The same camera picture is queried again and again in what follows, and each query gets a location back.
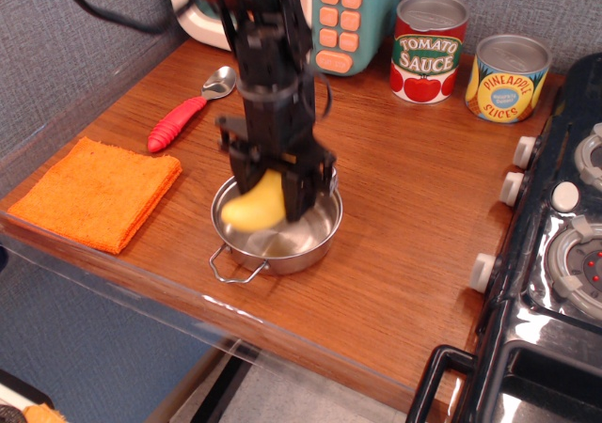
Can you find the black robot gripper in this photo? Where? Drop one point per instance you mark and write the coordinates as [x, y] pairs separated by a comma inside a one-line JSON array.
[[276, 132]]

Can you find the yellow toy banana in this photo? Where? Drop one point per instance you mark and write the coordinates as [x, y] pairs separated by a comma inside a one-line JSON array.
[[260, 208]]

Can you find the small steel pan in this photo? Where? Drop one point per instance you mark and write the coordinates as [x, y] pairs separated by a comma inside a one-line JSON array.
[[286, 248]]

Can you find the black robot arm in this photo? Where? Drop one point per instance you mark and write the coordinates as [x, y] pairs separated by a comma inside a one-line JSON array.
[[271, 42]]

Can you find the teal toy microwave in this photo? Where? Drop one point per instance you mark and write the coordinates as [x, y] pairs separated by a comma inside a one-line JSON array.
[[343, 19]]

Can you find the orange folded cloth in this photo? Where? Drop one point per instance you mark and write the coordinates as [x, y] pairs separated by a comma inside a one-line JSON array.
[[98, 195]]

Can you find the tomato sauce can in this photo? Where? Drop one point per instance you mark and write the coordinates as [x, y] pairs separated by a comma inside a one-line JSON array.
[[428, 42]]

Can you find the white stove knob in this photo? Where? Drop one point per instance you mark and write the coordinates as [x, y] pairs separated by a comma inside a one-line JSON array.
[[510, 188], [482, 269], [523, 151]]

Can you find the pineapple slices can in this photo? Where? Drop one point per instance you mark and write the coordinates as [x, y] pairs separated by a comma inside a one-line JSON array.
[[507, 77]]

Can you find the clear acrylic table guard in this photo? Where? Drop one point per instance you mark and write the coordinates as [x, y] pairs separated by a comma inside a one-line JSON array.
[[337, 317]]

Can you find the black toy stove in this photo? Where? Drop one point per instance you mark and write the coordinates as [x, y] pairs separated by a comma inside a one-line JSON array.
[[539, 334]]

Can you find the orange object at corner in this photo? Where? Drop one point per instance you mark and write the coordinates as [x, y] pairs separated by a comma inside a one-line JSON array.
[[42, 413]]

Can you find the red handled metal spoon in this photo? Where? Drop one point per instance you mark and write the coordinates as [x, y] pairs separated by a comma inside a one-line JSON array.
[[219, 85]]

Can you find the black oven door handle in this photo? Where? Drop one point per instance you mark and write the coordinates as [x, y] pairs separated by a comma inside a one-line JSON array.
[[442, 358]]

